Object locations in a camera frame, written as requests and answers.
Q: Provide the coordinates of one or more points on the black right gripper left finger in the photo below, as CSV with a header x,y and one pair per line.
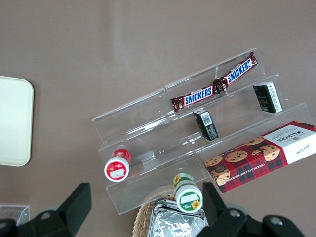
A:
x,y
74,209

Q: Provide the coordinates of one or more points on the beige rectangular tray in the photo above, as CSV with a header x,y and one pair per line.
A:
x,y
14,121

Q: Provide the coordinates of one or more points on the red lid white jar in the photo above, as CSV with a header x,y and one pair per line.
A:
x,y
116,169

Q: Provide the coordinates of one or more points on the green lid white jar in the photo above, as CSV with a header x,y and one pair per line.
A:
x,y
188,197

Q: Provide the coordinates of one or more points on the small black box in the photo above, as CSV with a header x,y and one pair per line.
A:
x,y
206,124
267,97

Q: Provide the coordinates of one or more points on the clear acrylic bottle rack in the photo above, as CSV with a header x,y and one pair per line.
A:
x,y
14,212

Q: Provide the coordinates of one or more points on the red tartan cookie box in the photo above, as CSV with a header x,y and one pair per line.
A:
x,y
259,160

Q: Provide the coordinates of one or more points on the silver foil packet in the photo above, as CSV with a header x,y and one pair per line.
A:
x,y
172,224

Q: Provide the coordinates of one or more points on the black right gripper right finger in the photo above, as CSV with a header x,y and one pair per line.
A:
x,y
222,209

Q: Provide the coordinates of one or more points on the oval light wicker basket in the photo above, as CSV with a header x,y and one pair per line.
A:
x,y
142,217

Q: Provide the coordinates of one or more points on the clear acrylic stepped riser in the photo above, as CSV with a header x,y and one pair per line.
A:
x,y
148,138
237,106

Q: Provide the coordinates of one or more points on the Snickers chocolate bar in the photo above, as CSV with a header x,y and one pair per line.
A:
x,y
238,72
197,96

